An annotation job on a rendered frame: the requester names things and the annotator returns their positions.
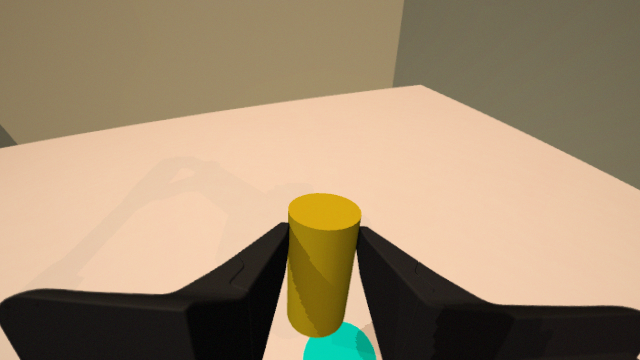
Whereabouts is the yellow cylinder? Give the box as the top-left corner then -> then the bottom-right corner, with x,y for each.
287,193 -> 362,338

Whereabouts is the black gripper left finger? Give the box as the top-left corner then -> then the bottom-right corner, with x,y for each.
0,222 -> 289,360

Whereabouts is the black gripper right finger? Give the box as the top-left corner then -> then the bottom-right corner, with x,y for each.
356,226 -> 640,360

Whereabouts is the teal circle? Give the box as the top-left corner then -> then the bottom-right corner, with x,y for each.
303,322 -> 377,360

